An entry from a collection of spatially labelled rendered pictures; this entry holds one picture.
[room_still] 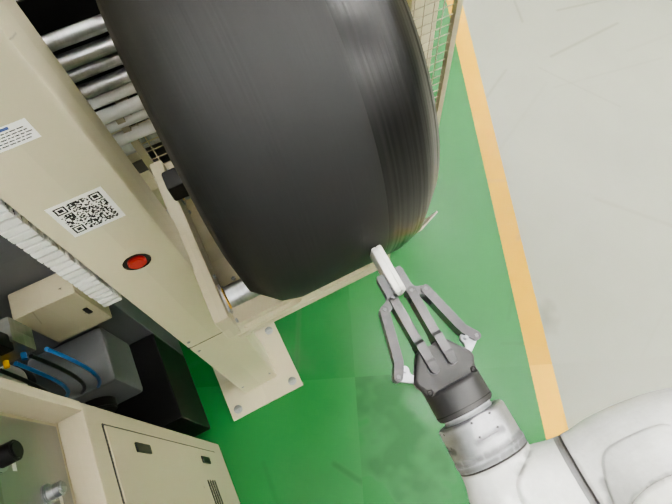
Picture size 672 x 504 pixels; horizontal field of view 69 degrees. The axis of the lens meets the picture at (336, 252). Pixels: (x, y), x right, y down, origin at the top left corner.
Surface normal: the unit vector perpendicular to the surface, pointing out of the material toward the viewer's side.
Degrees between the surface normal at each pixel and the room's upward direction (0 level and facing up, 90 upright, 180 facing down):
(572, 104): 0
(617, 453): 40
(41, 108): 90
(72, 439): 0
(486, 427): 8
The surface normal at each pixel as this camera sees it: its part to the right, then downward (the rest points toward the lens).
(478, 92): -0.06, -0.44
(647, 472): -0.68, -0.56
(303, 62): 0.25, 0.18
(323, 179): 0.38, 0.50
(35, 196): 0.45, 0.79
